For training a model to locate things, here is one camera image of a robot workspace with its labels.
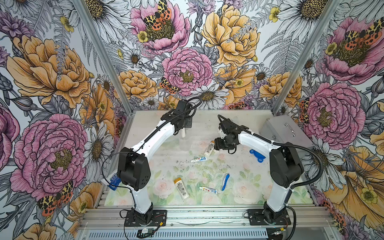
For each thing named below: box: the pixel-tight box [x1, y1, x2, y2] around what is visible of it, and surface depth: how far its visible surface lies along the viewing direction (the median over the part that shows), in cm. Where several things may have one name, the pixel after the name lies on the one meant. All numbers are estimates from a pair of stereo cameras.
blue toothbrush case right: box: [221, 173, 230, 191], surface depth 88 cm
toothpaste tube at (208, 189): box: [199, 186, 218, 194], surface depth 84 cm
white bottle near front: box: [173, 177, 190, 200], surface depth 83 cm
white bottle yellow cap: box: [203, 140, 215, 157], surface depth 98 cm
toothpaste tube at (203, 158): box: [190, 156, 208, 163], surface depth 96 cm
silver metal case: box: [259, 114, 315, 149], surface depth 93 cm
